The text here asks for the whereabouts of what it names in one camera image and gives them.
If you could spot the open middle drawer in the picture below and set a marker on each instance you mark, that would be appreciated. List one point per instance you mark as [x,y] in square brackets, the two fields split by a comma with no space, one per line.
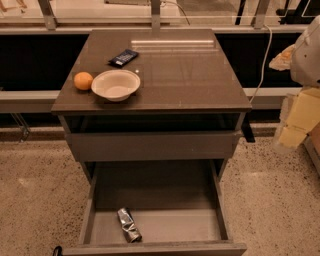
[175,205]

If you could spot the grey drawer cabinet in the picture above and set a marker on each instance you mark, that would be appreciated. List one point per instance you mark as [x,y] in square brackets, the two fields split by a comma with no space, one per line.
[187,85]

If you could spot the white bowl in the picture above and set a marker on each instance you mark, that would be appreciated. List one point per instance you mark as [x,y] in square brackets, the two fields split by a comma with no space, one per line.
[116,85]

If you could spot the crushed silver redbull can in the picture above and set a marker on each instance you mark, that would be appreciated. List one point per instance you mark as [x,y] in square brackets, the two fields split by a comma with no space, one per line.
[128,226]

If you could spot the orange fruit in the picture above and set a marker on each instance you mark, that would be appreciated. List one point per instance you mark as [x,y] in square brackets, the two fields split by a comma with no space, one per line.
[83,81]

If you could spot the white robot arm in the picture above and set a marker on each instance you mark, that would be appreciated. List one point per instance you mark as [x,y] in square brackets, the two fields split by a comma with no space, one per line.
[305,63]

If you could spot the dark blue snack packet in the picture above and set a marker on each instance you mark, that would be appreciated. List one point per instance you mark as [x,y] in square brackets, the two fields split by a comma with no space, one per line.
[123,58]

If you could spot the cardboard box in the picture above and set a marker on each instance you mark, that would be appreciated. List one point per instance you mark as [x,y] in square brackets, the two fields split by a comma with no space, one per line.
[312,145]

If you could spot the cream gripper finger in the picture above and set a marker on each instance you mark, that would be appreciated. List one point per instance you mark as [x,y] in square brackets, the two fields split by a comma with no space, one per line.
[299,115]
[283,60]

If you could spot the closed top drawer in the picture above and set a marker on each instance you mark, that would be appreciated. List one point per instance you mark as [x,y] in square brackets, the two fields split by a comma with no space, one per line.
[100,147]

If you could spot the metal railing frame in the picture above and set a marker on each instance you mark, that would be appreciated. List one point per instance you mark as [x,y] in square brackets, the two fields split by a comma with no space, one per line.
[37,36]

